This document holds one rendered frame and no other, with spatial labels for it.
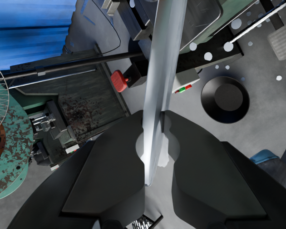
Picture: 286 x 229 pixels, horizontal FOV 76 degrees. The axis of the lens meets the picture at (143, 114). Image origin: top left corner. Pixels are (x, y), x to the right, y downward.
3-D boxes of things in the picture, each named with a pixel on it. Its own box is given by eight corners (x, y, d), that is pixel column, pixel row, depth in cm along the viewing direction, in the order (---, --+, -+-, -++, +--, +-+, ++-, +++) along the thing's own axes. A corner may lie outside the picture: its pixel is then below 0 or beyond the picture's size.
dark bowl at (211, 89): (264, 111, 103) (260, 115, 99) (219, 125, 127) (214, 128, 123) (239, 64, 104) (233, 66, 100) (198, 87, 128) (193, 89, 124)
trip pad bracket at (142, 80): (175, 67, 73) (139, 77, 62) (160, 78, 81) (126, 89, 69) (168, 53, 74) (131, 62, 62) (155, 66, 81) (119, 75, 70)
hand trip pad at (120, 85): (141, 81, 66) (125, 87, 62) (133, 88, 71) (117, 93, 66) (132, 64, 67) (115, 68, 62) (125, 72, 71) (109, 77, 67)
